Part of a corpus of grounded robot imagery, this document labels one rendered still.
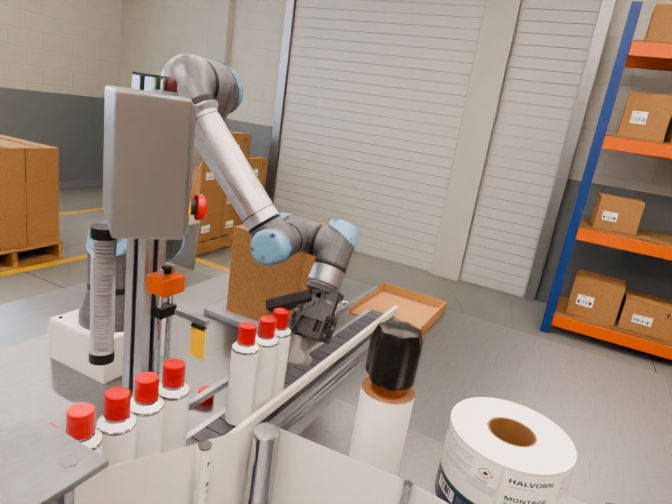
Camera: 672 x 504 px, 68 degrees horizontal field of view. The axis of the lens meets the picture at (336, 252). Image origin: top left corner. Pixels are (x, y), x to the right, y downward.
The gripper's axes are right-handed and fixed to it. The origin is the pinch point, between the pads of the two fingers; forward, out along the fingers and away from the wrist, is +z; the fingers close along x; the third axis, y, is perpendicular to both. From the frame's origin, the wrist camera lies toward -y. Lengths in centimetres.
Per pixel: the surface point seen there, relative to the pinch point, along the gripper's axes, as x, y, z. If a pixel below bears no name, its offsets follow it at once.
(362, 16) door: 285, -198, -338
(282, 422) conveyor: -1.9, 5.7, 9.8
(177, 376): -36.1, 1.8, 4.9
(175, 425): -32.6, 2.5, 12.1
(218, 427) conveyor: -13.1, -1.5, 13.8
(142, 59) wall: 319, -508, -278
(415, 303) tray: 83, 2, -36
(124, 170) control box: -57, -3, -18
